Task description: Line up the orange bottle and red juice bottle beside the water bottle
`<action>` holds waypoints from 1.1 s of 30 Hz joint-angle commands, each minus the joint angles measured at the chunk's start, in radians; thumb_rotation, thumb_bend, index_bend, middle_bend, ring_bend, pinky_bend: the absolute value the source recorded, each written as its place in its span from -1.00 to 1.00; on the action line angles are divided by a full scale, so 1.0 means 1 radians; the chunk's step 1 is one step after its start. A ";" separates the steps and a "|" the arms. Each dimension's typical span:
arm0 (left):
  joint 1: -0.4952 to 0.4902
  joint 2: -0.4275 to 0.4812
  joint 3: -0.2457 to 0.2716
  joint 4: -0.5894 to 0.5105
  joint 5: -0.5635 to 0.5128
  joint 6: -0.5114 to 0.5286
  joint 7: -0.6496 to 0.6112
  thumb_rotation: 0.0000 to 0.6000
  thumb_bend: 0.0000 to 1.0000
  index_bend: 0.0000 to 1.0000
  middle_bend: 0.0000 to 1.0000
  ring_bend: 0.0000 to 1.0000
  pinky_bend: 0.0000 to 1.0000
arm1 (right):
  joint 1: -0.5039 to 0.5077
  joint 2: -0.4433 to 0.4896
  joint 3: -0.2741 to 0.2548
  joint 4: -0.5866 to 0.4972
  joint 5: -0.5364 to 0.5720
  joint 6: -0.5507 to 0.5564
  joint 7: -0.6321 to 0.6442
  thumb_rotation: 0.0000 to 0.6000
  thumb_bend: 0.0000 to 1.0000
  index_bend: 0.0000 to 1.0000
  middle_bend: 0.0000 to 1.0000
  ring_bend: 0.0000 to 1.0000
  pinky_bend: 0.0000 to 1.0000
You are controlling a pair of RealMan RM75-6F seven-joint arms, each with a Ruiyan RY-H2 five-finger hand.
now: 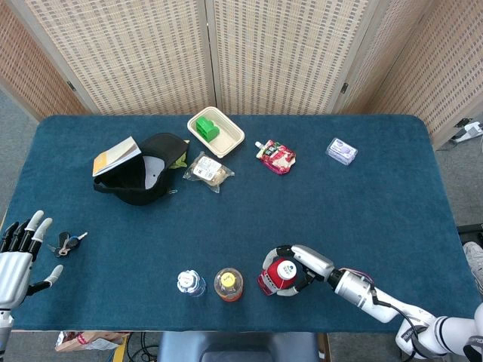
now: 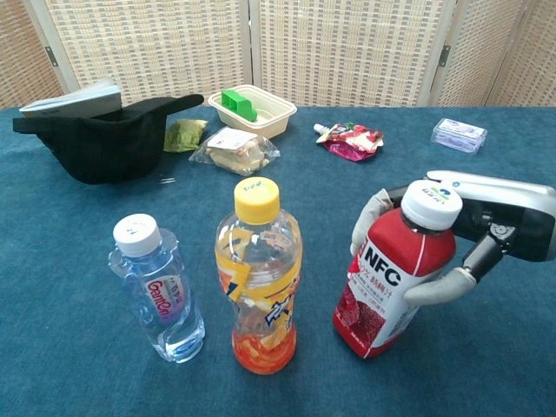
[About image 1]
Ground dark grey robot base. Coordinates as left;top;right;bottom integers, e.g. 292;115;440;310
156;331;320;362

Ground white sneaker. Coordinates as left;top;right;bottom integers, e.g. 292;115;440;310
463;241;483;293

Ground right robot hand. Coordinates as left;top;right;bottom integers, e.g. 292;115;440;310
262;244;336;298

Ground bunch of keys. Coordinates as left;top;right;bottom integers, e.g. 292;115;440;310
46;231;89;259

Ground blue table cloth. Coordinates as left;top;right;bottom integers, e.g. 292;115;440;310
6;114;477;333

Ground woven folding screen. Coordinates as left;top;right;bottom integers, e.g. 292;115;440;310
0;0;483;150

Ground purple wipes pack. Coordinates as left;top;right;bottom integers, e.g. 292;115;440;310
325;137;359;167

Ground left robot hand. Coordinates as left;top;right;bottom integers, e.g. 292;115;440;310
0;210;64;311

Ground yellow and white booklet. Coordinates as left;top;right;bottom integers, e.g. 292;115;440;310
91;136;143;178

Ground clear bag of biscuits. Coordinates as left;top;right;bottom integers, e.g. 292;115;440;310
182;151;235;195

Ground beige food tray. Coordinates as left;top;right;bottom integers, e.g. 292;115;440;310
186;106;246;159

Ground green snack packet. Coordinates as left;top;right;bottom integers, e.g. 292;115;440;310
168;150;189;170

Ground clear water bottle white cap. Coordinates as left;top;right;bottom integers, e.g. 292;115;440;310
176;268;208;299

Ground black floor cables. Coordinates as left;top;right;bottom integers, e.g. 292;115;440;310
126;331;162;362

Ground white power strip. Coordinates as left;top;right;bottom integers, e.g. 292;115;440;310
451;118;483;143

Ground black box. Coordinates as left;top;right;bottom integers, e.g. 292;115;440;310
456;222;483;246

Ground black baseball cap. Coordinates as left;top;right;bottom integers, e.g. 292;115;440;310
92;132;189;207

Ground red juice bottle white cap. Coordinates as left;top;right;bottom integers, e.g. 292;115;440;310
257;258;299;297

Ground red drink pouch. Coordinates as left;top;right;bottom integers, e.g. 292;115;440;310
254;139;297;176

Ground green plastic block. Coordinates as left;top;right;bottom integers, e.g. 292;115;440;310
195;115;221;143

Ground orange drink bottle yellow cap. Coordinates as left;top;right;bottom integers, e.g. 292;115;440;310
213;267;245;302

